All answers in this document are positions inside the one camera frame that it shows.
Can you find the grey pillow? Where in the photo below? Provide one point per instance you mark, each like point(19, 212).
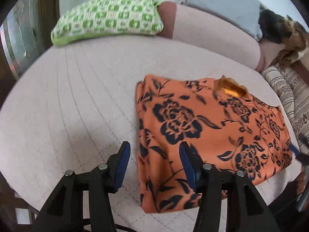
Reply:
point(243, 14)

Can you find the pink bolster cushion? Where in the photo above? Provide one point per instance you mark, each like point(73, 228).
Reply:
point(207, 31)

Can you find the orange black floral garment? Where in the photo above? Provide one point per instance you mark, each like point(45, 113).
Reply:
point(219, 120)

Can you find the black brown furry blanket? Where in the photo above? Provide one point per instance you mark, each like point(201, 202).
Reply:
point(284, 30)

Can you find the beige striped blanket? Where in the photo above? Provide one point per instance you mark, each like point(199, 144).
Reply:
point(293, 94)

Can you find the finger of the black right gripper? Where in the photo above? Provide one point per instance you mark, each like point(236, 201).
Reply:
point(294, 149)

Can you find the green white patterned pillow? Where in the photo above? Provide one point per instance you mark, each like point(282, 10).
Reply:
point(97, 18)

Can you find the wooden glass cabinet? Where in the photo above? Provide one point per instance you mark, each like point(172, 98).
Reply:
point(25, 32)

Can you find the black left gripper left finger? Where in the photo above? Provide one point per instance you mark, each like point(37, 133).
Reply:
point(82, 199)

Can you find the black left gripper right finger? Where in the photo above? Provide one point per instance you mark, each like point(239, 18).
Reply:
point(246, 209)

